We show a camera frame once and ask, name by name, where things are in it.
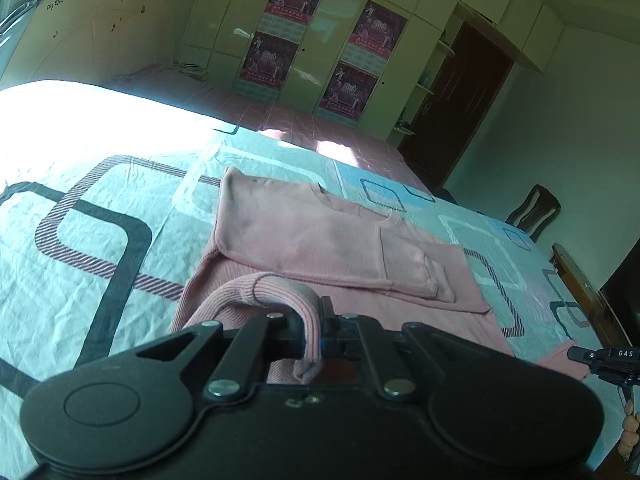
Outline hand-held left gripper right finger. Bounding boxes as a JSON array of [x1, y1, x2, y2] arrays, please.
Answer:
[[319, 297, 481, 402]]

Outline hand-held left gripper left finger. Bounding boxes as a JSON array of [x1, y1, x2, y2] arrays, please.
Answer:
[[127, 313, 307, 402]]

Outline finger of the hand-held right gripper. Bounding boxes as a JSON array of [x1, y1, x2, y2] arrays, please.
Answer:
[[567, 344, 601, 365]]

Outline pink long-sleeve sweater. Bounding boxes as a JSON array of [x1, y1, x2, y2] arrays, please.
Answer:
[[170, 166, 588, 386]]

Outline person's right hand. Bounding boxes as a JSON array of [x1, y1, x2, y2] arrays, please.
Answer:
[[619, 399, 640, 459]]

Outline dark furniture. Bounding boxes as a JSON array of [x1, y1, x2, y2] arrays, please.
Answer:
[[599, 252, 640, 351]]

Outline brown wooden bed footboard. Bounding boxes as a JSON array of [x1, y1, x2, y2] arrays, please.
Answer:
[[549, 242, 628, 348]]

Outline dark wooden chair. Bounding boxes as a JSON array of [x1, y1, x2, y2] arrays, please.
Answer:
[[505, 184, 562, 244]]

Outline blue patterned bedsheet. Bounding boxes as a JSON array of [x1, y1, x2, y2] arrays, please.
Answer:
[[0, 80, 632, 461]]

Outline dark brown door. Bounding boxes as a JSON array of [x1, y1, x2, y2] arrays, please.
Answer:
[[397, 22, 514, 195]]

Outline white corner shelves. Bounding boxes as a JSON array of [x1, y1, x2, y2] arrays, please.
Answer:
[[392, 30, 457, 137]]

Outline pale green wardrobe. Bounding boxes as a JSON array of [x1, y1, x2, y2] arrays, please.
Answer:
[[172, 0, 565, 143]]

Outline beige wooden headboard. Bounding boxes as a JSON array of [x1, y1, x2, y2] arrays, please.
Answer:
[[0, 0, 169, 91]]

